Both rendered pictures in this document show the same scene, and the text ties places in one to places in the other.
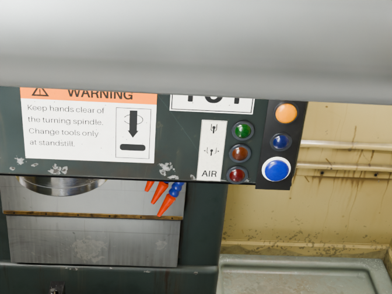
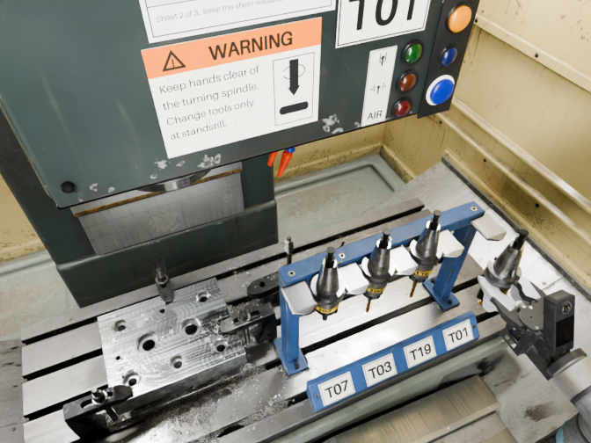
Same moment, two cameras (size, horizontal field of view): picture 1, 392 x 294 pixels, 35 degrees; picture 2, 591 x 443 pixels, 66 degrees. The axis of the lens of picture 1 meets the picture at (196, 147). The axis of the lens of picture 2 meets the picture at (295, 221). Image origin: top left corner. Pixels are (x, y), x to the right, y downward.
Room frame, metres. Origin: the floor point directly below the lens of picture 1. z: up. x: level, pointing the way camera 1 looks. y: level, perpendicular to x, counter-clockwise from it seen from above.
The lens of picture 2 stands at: (0.26, 0.20, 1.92)
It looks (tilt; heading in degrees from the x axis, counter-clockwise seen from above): 46 degrees down; 341
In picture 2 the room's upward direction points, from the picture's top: straight up
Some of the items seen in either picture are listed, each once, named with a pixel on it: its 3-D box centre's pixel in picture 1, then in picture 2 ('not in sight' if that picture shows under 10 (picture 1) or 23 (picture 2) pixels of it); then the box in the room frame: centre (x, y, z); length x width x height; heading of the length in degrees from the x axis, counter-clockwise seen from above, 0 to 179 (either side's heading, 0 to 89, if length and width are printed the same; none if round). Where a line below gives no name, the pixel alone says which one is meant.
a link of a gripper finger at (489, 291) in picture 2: not in sight; (490, 300); (0.62, -0.32, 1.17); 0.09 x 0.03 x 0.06; 19
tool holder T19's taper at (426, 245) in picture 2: not in sight; (429, 237); (0.74, -0.24, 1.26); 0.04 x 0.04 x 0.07
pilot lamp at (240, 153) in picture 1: (240, 153); (407, 82); (0.64, -0.05, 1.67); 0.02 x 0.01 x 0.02; 95
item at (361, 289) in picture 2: not in sight; (353, 279); (0.72, -0.07, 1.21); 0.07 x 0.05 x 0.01; 5
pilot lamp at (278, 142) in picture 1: (280, 142); (448, 56); (0.65, -0.10, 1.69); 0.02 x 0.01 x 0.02; 95
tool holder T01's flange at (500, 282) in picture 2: not in sight; (502, 272); (0.64, -0.35, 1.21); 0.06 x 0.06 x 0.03
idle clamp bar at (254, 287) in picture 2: not in sight; (293, 278); (0.96, -0.03, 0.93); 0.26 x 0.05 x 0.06; 100
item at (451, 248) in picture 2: not in sight; (447, 244); (0.74, -0.29, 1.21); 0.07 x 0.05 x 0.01; 5
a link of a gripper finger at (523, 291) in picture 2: not in sight; (516, 289); (0.62, -0.39, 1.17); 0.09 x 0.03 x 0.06; 172
